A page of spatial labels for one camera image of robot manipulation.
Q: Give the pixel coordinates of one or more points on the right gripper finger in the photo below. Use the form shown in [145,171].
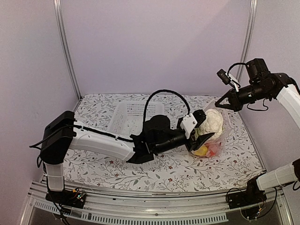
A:
[226,97]
[219,105]

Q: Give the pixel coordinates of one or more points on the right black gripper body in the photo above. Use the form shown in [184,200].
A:
[258,93]

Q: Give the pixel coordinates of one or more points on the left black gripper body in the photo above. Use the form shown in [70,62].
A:
[161,147]

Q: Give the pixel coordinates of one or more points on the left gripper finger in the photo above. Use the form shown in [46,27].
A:
[194,143]
[181,123]

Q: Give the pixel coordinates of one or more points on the yellow toy fruit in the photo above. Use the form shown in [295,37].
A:
[202,151]

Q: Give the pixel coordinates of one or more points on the orange toy pumpkin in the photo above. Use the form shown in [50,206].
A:
[213,149]

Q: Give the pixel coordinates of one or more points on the clear zip top bag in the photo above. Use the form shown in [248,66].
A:
[227,127]

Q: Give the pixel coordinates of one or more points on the white toy cauliflower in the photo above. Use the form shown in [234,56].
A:
[212,124]

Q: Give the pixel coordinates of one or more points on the white plastic basket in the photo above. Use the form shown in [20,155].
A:
[127,118]

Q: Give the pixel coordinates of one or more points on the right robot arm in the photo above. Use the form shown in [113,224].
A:
[289,99]

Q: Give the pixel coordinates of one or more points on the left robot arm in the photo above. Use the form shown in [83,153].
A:
[65,133]

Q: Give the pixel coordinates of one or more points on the floral table mat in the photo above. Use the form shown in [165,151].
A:
[174,171]

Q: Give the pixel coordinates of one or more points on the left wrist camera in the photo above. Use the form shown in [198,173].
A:
[194,120]

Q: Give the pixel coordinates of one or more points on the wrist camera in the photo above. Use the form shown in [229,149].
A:
[228,79]
[194,120]

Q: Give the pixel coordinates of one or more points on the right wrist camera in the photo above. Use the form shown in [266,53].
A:
[228,79]

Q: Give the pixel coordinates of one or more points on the aluminium front rail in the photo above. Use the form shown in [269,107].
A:
[108,206]

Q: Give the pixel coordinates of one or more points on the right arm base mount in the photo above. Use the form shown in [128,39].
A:
[237,198]

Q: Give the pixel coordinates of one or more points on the right aluminium frame post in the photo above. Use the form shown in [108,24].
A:
[249,30]

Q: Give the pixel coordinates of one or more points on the aluminium frame post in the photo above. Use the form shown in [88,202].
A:
[249,30]
[65,48]

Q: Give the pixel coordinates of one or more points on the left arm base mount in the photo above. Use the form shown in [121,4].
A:
[73,198]

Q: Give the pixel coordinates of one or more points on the left aluminium frame post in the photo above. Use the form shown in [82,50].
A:
[65,48]

